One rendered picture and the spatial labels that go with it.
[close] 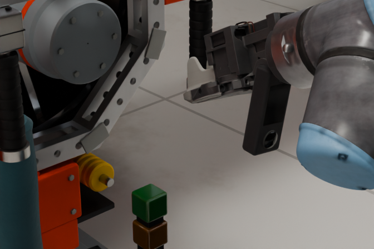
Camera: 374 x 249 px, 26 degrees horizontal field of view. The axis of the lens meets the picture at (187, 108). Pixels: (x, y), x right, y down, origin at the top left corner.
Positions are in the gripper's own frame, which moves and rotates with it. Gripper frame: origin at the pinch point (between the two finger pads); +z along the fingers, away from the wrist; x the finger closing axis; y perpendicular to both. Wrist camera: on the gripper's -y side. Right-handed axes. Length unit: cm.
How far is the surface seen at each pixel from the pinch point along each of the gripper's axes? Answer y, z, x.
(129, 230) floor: -23, 105, -57
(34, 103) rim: 7.7, 45.1, -0.9
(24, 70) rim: 13.3, 41.8, 1.9
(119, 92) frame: 6.7, 34.3, -12.1
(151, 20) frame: 18.3, 28.2, -17.6
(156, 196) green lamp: -12.2, 9.5, 2.0
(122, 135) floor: 7, 146, -88
